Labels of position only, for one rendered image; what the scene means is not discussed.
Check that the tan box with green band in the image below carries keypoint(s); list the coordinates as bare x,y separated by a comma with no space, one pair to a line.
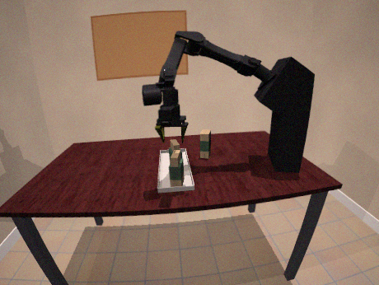
176,169
174,146
205,143

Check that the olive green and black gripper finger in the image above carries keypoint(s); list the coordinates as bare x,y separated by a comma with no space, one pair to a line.
161,132
183,129

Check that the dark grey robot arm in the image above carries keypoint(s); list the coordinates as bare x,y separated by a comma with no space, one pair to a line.
244,65

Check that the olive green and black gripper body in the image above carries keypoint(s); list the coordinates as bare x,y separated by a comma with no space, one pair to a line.
177,123

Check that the white shallow rectangular tray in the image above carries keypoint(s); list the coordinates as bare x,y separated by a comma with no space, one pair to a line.
164,184

